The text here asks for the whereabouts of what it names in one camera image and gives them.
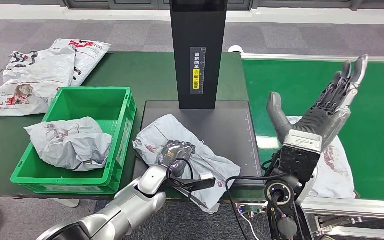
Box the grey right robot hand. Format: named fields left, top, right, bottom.
left=266, top=54, right=369, bottom=152

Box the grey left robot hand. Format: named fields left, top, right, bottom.
left=157, top=139, right=196, bottom=178

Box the grey parcel bag red logo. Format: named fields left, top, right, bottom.
left=132, top=114, right=242, bottom=215

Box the grey parcel bag faded print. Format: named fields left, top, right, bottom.
left=286, top=115, right=357, bottom=200

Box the green conveyor belt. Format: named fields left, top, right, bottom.
left=242, top=59, right=384, bottom=202

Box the white round conveyor cap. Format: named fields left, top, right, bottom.
left=228, top=44, right=246, bottom=55

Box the black yellow column label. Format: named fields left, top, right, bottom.
left=189, top=46, right=207, bottom=95

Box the green plastic crate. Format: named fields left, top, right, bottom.
left=10, top=86, right=138, bottom=195

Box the white table foot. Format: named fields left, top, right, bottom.
left=51, top=198, right=80, bottom=209

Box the black scanner column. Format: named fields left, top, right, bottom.
left=169, top=0, right=229, bottom=110

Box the white bag with red print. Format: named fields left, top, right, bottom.
left=52, top=39, right=112, bottom=88

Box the white bag with face print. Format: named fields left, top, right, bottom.
left=0, top=44, right=77, bottom=117

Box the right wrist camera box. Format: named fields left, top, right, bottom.
left=276, top=129, right=323, bottom=183

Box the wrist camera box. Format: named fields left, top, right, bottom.
left=168, top=170, right=217, bottom=194
left=276, top=129, right=323, bottom=183

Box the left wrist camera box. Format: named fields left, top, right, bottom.
left=168, top=170, right=217, bottom=194

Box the black scanner base plate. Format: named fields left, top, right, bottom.
left=132, top=100, right=266, bottom=190

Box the aluminium conveyor frame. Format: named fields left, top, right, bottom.
left=241, top=52, right=384, bottom=240

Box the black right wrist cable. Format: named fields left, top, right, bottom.
left=225, top=173, right=291, bottom=240

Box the white loose wire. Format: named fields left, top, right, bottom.
left=239, top=211, right=257, bottom=240

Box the dark glass partition frame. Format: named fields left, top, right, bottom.
left=62, top=0, right=384, bottom=11

